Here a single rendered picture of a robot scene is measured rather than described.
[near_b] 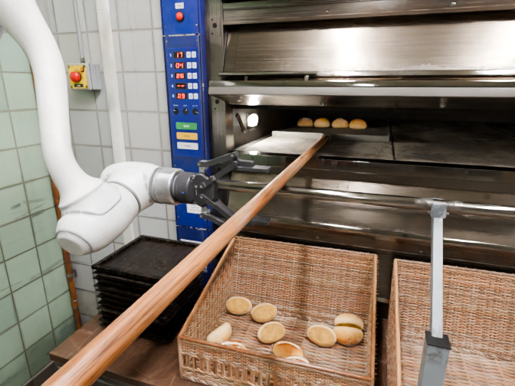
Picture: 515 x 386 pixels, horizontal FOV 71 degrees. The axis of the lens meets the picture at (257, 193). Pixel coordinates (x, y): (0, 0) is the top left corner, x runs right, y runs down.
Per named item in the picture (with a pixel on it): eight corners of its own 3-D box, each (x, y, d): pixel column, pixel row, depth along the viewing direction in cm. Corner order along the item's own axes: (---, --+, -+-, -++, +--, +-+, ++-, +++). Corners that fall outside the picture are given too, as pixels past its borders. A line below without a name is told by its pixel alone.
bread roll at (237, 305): (250, 315, 133) (252, 316, 138) (251, 297, 136) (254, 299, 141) (224, 312, 135) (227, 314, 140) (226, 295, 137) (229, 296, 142)
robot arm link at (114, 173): (175, 191, 95) (148, 222, 84) (126, 186, 100) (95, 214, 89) (165, 155, 89) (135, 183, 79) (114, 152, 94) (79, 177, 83)
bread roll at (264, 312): (280, 319, 131) (276, 320, 136) (276, 301, 134) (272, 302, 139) (253, 324, 129) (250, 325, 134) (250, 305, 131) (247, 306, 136)
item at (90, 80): (83, 89, 152) (80, 64, 149) (103, 89, 148) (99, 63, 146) (69, 89, 145) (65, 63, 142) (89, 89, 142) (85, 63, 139)
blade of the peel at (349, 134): (388, 142, 162) (389, 135, 161) (272, 136, 179) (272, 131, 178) (388, 132, 195) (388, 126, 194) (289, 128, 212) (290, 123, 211)
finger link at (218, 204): (201, 193, 82) (198, 197, 83) (238, 224, 81) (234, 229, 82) (208, 188, 86) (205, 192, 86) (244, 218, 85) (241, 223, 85)
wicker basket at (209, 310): (234, 293, 153) (232, 233, 144) (372, 318, 137) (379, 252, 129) (176, 380, 108) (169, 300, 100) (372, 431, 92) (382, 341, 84)
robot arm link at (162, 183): (172, 197, 93) (192, 200, 91) (151, 208, 85) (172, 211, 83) (169, 163, 90) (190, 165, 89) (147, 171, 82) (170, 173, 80)
